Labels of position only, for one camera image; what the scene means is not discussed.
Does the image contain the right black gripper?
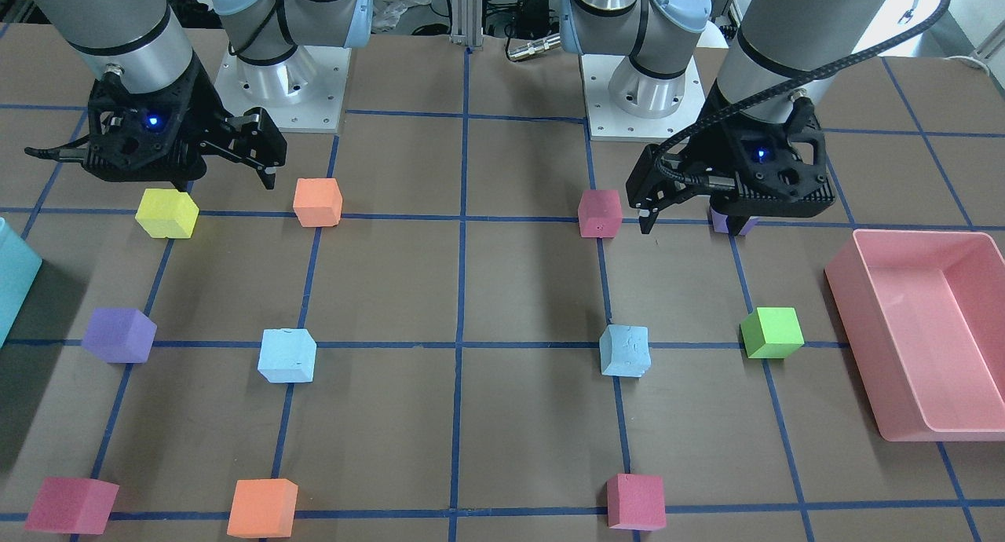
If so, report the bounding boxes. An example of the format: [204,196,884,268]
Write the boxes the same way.
[82,56,287,190]

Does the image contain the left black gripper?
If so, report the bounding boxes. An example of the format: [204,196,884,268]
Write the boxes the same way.
[626,96,836,235]

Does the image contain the light blue block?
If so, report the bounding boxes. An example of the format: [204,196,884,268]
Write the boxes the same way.
[599,324,651,378]
[256,328,317,383]

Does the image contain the orange block near right arm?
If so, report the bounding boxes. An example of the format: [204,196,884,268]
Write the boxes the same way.
[292,178,342,228]

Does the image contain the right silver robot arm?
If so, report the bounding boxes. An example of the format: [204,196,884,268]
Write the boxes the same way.
[25,0,374,191]

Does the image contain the red block near left arm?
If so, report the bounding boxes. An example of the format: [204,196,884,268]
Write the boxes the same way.
[577,190,623,239]

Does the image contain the purple block under left gripper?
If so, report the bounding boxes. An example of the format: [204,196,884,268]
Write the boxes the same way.
[708,208,760,236]

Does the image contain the yellow foam block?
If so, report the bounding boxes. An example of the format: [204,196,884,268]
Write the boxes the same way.
[135,188,199,239]

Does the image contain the green foam block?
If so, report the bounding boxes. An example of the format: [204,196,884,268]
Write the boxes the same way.
[740,307,805,359]

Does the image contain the cyan plastic bin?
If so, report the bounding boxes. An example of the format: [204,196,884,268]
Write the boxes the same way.
[1,218,42,346]

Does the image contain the pink plastic bin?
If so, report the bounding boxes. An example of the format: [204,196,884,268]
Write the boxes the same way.
[825,229,1004,441]

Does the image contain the red block front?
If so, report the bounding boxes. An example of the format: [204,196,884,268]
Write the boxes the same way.
[606,473,667,532]
[24,477,119,535]

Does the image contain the orange block front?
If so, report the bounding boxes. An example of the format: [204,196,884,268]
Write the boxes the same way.
[227,478,298,539]

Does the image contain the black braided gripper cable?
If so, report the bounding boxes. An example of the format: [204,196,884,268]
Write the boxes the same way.
[656,0,952,189]

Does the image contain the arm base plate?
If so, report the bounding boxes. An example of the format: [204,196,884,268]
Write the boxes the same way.
[214,46,353,134]
[580,54,706,142]

